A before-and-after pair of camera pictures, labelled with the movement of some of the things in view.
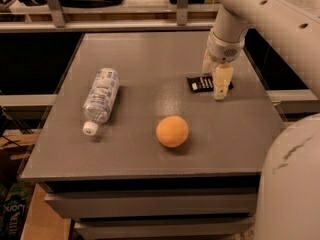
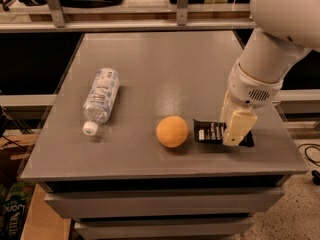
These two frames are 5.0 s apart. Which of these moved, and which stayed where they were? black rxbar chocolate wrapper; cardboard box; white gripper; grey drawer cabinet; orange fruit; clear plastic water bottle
Moved: white gripper; black rxbar chocolate wrapper
Stayed: grey drawer cabinet; clear plastic water bottle; orange fruit; cardboard box
